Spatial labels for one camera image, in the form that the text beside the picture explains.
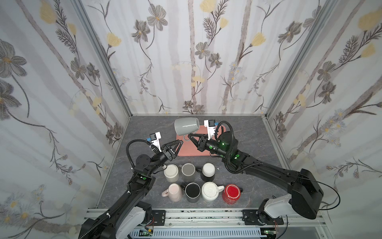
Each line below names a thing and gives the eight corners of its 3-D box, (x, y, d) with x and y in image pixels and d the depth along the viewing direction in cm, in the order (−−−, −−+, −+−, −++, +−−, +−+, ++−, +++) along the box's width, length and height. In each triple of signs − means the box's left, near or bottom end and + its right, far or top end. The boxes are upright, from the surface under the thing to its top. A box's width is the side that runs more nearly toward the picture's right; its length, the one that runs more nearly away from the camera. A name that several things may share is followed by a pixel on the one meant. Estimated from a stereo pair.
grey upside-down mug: (179, 182, 88) (178, 175, 79) (180, 171, 92) (179, 162, 83) (195, 182, 88) (195, 175, 79) (195, 171, 92) (195, 163, 83)
